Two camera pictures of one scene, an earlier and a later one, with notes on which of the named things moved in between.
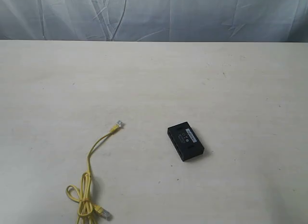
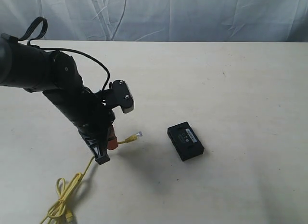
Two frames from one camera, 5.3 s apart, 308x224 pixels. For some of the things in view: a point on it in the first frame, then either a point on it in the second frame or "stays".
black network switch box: (186, 142) stays
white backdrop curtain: (214, 17) stays
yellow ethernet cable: (86, 206) → (64, 209)
